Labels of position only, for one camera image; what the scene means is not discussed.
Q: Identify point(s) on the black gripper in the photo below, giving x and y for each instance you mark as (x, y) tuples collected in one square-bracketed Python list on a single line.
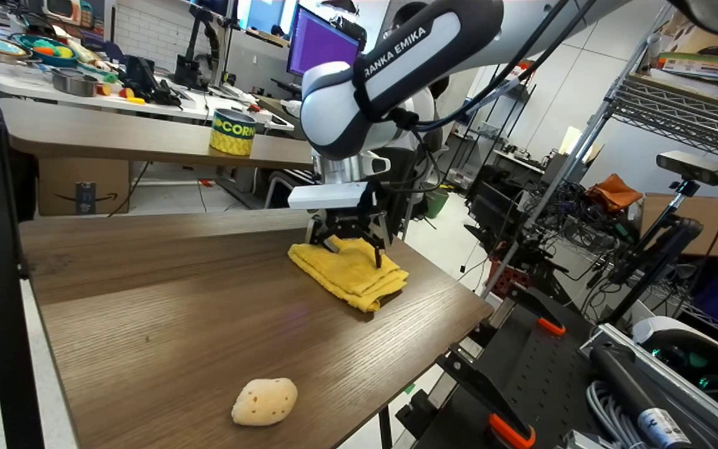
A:
[(346, 220)]

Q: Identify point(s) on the yellow cloth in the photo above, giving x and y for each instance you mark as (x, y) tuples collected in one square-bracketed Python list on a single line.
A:
[(349, 275)]

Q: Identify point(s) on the beige stone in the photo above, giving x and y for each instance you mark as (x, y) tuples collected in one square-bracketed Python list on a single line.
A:
[(265, 402)]

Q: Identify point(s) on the black background robot arm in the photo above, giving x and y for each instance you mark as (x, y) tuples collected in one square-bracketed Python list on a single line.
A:
[(192, 46)]

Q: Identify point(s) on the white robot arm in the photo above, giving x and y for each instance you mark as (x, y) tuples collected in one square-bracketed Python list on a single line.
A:
[(409, 64)]

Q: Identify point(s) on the green yellow tin can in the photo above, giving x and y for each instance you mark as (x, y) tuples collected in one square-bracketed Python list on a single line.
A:
[(232, 133)]

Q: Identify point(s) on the black small rack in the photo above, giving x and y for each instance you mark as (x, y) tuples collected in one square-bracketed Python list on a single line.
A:
[(492, 133)]

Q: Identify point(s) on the purple lit monitor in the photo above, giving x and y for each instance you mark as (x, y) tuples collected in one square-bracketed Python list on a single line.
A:
[(316, 41)]

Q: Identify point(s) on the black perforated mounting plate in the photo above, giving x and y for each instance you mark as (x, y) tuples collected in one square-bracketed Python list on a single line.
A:
[(541, 374)]

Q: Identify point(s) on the thin grey slanted pole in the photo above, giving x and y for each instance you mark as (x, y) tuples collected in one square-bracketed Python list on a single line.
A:
[(579, 149)]

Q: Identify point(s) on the wooden side table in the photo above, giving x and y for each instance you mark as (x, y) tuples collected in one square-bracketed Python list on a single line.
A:
[(109, 133)]

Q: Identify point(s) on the orange folded fabric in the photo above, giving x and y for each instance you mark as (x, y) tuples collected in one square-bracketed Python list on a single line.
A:
[(616, 192)]

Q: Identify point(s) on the cardboard box under table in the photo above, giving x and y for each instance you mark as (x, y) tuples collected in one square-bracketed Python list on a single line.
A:
[(86, 188)]

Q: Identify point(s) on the white green-lit device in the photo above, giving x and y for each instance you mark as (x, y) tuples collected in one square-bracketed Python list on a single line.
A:
[(665, 331)]

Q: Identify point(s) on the cluttered white desk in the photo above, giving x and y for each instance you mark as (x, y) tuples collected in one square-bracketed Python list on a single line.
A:
[(42, 88)]

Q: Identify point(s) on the brown cardboard sheet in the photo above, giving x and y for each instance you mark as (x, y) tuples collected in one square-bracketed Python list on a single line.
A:
[(708, 220)]

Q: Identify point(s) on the cardboard box on shelf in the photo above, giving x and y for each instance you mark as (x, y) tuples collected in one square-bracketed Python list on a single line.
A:
[(703, 49)]

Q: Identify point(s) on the black camera on stand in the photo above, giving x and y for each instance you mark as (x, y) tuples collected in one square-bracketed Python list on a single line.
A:
[(699, 164)]

